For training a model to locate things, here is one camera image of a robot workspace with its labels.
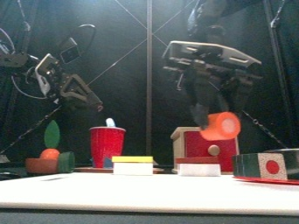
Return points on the red plastic cup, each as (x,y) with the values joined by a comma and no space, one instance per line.
(108,145)

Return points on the dark green toy maki roll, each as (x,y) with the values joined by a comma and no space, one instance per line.
(253,166)

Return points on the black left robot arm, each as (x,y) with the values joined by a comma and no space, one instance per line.
(15,58)

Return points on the white plastic cutting board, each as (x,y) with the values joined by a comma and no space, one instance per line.
(148,192)

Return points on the red wooden box with knob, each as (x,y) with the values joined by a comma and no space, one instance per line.
(194,145)

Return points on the pink flat tray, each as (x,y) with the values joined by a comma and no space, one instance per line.
(86,169)

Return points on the white utensil in cup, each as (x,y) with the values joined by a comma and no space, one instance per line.
(110,122)

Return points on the yellow egg toy sushi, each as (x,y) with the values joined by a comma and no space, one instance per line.
(133,166)

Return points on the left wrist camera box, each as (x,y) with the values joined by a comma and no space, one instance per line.
(70,51)

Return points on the vertical metal frame pole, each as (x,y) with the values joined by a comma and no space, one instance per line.
(149,87)

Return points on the brown toy bowl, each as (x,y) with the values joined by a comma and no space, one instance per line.
(41,166)

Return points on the small blue toy piece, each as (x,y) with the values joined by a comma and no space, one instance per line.
(108,164)

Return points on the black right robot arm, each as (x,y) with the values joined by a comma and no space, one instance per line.
(210,17)

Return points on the red striped toy sushi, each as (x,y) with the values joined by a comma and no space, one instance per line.
(198,167)

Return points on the orange toy carrot piece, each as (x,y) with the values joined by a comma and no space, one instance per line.
(220,127)

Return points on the dark green toy cylinder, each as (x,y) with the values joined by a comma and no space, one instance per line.
(66,162)

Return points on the orange toy ball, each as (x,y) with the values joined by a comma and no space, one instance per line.
(50,154)

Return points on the green toy leaf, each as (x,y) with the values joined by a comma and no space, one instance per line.
(52,134)

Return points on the slanted metal frame pole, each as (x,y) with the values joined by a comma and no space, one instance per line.
(278,58)

